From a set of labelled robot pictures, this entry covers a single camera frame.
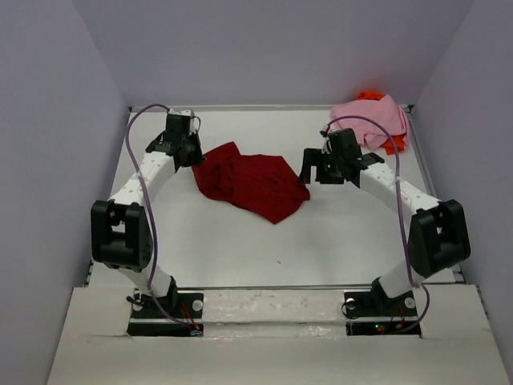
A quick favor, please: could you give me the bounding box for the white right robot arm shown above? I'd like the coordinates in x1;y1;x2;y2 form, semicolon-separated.
299;129;471;314

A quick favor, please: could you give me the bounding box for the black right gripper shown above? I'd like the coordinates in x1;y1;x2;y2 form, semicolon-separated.
297;148;343;184

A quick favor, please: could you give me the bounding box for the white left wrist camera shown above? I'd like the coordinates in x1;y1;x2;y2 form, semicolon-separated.
175;108;201;133

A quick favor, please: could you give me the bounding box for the dark red t shirt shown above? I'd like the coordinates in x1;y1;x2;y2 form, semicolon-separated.
192;142;310;225

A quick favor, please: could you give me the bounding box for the orange t shirt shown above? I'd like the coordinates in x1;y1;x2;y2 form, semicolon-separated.
356;91;410;155

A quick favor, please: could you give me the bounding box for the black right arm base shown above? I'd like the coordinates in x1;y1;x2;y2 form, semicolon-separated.
341;290;422;337

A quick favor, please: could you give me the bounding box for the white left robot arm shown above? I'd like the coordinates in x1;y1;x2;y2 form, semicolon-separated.
91;110;204;317

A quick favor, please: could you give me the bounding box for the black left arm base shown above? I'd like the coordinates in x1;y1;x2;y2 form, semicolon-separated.
126;289;204;338

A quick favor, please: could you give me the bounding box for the pink t shirt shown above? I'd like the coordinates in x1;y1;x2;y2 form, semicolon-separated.
329;100;391;151

